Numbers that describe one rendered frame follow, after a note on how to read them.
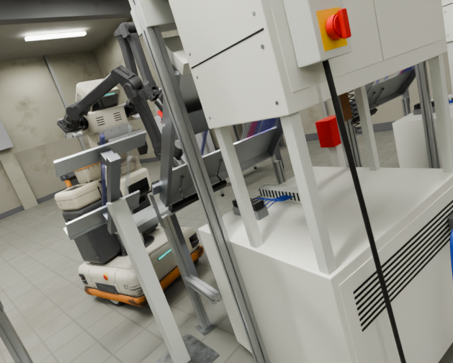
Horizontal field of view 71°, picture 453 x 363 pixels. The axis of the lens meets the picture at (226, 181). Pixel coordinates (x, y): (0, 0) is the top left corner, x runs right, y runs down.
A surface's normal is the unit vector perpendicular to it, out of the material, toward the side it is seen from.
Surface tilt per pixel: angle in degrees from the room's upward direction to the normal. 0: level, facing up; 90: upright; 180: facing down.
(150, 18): 90
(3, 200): 90
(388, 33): 90
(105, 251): 90
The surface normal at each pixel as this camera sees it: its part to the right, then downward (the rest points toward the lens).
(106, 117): 0.82, 0.04
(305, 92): 0.55, 0.05
